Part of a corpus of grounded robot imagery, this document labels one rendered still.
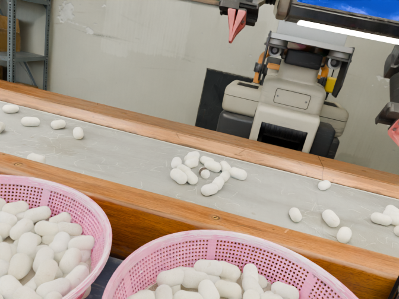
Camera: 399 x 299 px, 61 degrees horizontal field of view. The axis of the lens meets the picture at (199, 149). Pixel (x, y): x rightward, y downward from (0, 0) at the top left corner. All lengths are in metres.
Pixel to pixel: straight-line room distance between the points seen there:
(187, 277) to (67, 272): 0.13
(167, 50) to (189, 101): 0.43
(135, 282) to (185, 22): 2.46
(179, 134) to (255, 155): 0.19
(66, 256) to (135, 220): 0.11
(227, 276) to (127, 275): 0.13
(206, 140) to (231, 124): 0.73
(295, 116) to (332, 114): 0.34
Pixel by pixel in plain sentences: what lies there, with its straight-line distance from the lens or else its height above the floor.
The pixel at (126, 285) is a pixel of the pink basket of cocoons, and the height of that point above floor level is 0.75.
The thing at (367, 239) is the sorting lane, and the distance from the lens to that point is 0.63.
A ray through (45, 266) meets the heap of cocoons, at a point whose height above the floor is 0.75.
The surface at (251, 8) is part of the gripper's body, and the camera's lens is 0.93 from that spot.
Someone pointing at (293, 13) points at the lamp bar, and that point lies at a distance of 0.50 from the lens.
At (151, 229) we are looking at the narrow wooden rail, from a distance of 0.48.
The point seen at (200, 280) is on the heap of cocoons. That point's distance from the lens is 0.41.
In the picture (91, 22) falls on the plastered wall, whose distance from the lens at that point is 3.02.
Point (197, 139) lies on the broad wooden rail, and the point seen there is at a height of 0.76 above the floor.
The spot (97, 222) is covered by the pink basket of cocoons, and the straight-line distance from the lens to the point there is 0.44.
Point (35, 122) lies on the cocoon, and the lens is 0.80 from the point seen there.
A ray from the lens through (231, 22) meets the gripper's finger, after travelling 0.92.
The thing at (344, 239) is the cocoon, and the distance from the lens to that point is 0.57.
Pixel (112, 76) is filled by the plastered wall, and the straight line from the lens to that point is 2.96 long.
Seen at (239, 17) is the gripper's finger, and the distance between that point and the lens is 0.92.
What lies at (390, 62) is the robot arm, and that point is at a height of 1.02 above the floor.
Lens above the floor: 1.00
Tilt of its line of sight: 19 degrees down
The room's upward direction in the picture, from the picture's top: 12 degrees clockwise
